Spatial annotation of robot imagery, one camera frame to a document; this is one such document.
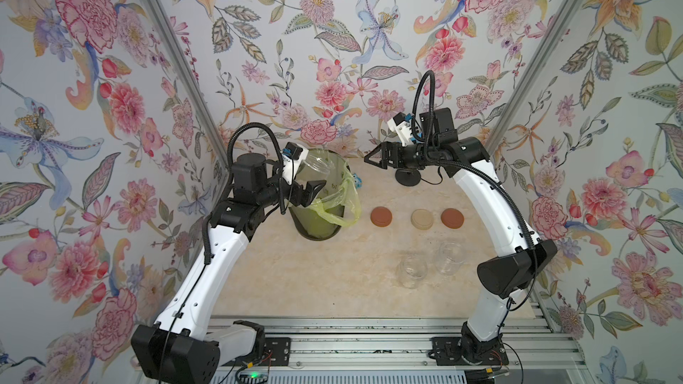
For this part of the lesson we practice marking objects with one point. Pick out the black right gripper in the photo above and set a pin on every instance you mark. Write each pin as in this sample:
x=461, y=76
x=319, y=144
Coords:
x=390, y=153

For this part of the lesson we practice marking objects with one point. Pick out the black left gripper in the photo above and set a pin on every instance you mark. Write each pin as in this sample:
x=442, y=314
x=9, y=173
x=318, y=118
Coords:
x=307, y=196

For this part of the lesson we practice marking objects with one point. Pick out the clear plastic rice jar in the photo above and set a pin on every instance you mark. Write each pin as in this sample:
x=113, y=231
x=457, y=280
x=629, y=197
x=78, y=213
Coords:
x=412, y=270

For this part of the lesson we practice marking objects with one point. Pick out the rice jar beige lid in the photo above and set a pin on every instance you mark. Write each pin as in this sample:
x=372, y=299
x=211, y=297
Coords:
x=449, y=258

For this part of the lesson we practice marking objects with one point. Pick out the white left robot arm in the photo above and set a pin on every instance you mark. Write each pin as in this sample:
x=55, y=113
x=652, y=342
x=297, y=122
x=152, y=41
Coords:
x=178, y=348

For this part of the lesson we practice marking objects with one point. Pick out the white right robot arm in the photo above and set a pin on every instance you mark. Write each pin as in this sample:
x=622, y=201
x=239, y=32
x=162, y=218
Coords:
x=430, y=139

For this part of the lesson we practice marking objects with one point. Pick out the small blue figurine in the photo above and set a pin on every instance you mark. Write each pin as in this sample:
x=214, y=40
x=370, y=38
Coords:
x=357, y=181

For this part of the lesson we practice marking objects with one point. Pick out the green plastic bin liner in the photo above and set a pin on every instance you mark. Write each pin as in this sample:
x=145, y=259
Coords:
x=333, y=197

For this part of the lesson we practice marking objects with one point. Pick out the black mesh waste bin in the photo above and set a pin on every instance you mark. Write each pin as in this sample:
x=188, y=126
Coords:
x=320, y=208

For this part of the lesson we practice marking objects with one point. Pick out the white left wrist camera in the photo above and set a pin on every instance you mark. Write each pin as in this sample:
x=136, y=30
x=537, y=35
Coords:
x=293, y=157

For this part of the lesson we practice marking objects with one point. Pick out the aluminium corner post left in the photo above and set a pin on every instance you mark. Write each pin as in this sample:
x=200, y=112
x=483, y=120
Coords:
x=184, y=72

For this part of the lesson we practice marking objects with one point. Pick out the aluminium corner post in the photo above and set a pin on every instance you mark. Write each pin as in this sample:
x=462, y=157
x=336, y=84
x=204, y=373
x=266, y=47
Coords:
x=184, y=72
x=536, y=64

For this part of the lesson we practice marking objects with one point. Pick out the aluminium corner post right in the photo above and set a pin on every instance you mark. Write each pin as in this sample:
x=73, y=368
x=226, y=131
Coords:
x=536, y=64

